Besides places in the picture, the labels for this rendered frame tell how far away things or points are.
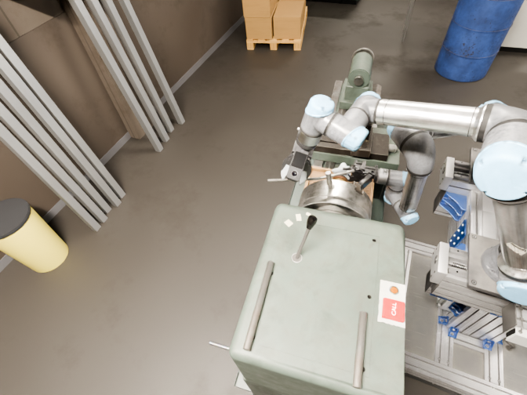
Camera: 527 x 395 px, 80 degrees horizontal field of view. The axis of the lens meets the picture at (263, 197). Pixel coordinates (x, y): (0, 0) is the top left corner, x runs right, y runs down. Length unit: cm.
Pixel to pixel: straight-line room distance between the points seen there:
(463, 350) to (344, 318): 134
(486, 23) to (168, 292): 398
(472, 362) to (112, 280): 244
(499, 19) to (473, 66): 50
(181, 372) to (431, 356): 151
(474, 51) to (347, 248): 357
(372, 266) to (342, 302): 17
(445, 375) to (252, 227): 161
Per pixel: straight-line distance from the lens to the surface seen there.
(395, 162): 192
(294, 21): 486
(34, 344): 289
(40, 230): 284
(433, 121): 98
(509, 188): 86
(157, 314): 252
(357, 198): 132
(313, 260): 110
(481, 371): 230
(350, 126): 94
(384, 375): 102
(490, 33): 439
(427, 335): 224
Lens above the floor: 223
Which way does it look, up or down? 51 degrees down
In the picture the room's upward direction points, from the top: 6 degrees counter-clockwise
